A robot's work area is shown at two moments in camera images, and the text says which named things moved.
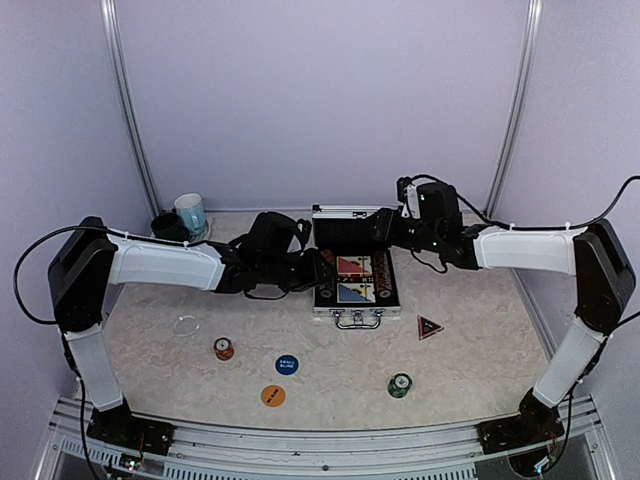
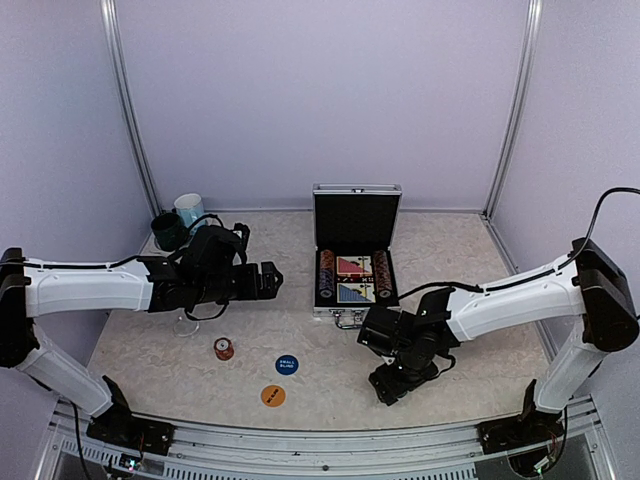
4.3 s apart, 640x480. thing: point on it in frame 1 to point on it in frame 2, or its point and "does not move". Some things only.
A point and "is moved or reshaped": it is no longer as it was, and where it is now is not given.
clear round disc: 186,326 does not move
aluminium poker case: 359,279 is moved or reshaped
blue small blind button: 286,365 does not move
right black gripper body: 426,234 to 413,370
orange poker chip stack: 224,348 does not move
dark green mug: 170,226 does not move
